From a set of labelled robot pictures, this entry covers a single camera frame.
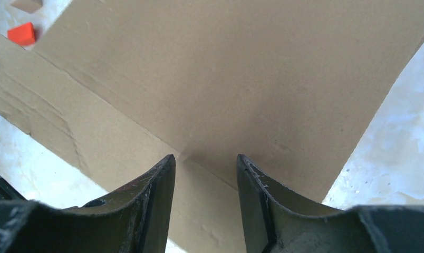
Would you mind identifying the wooden letter cube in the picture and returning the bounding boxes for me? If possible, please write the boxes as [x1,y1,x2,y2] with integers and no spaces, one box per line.
[10,0,43,14]

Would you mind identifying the orange rectangular block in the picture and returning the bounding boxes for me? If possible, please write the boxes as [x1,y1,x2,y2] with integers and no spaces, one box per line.
[7,22,36,46]

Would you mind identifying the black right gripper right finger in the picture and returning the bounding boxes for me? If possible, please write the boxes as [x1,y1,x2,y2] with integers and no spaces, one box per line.
[236,154,424,252]

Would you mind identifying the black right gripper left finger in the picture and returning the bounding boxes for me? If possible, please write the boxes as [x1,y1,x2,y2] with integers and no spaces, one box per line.
[0,154,176,252]

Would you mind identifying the large cardboard box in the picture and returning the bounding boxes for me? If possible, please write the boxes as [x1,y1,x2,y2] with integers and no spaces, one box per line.
[0,1,424,252]

